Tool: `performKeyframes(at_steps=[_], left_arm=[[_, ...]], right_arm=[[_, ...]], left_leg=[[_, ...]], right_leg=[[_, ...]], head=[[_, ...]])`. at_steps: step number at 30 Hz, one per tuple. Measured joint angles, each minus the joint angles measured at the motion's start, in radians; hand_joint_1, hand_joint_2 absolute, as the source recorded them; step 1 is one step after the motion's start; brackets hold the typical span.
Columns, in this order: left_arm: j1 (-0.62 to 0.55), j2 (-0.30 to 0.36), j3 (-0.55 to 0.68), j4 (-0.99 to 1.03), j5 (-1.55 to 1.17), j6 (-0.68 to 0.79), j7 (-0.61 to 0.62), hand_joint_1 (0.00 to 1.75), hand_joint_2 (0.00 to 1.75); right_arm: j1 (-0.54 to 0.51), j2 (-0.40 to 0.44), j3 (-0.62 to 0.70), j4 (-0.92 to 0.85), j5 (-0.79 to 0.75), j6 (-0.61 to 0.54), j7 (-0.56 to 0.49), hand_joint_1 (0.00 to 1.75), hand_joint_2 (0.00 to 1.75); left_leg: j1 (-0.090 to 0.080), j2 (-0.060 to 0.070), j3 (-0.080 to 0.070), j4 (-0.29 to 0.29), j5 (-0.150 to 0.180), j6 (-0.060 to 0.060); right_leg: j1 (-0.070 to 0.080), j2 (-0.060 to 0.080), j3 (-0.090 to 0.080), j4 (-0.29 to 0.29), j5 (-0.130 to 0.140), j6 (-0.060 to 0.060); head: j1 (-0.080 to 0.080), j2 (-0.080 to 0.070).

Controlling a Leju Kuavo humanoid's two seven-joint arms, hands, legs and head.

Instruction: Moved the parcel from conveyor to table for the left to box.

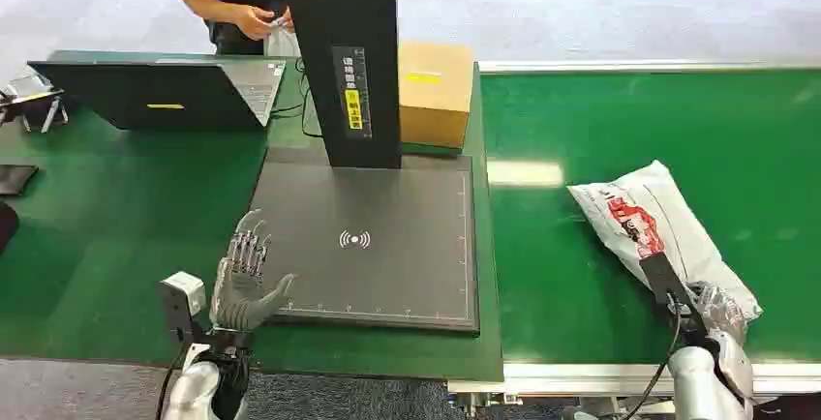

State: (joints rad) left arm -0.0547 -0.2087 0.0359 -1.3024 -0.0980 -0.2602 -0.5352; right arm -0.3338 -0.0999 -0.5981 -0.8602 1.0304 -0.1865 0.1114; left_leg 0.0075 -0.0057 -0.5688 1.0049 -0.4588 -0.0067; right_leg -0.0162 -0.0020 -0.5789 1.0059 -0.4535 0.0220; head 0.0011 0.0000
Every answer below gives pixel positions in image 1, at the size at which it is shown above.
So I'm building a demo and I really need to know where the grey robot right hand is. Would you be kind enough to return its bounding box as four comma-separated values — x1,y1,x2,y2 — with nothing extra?
685,280,757,405

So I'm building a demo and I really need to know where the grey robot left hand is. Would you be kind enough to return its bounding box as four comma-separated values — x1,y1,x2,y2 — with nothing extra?
210,209,297,334

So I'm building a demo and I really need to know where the white plastic parcel bag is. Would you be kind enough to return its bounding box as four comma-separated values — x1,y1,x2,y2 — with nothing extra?
566,160,765,323

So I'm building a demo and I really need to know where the green table mat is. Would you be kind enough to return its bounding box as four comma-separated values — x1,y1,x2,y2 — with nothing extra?
0,49,505,384

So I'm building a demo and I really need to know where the green conveyor belt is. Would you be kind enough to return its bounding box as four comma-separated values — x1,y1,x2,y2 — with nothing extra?
479,69,821,365

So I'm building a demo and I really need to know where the black open laptop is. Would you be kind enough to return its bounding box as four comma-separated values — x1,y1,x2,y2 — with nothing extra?
27,57,288,132

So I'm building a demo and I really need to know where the yellow black column label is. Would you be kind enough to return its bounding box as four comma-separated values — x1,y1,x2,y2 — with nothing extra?
330,45,374,140

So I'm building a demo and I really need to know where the rounded black object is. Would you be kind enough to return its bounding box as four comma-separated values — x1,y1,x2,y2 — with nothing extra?
0,201,20,256

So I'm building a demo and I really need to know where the clear plastic bag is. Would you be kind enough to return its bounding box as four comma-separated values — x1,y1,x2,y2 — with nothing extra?
263,17,303,59

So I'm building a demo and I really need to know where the person's hand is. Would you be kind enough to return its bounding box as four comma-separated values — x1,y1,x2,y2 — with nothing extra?
234,5,278,42

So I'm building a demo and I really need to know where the brown cardboard box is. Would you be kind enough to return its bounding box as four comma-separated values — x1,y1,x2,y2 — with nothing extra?
397,40,476,150

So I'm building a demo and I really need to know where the black scanner column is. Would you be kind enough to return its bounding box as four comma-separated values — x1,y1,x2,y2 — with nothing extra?
275,0,404,170

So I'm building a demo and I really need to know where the small black metal stand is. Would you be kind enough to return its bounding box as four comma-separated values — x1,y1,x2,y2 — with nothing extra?
0,74,70,135

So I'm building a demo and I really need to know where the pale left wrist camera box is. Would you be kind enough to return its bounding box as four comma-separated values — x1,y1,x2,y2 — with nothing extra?
159,270,208,342

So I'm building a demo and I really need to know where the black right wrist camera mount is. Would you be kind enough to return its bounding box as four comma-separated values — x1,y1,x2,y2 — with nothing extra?
638,251,707,336

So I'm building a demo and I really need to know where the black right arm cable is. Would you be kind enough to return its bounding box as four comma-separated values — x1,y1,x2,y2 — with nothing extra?
619,293,685,420

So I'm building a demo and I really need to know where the black scanner base plate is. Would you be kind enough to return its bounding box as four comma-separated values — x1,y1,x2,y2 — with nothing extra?
246,146,481,334

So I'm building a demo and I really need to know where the aluminium conveyor frame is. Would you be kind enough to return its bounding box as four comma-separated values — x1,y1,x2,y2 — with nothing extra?
446,59,821,420

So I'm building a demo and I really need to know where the black scanner cable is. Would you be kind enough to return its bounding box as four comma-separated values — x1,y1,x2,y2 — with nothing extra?
270,57,325,139

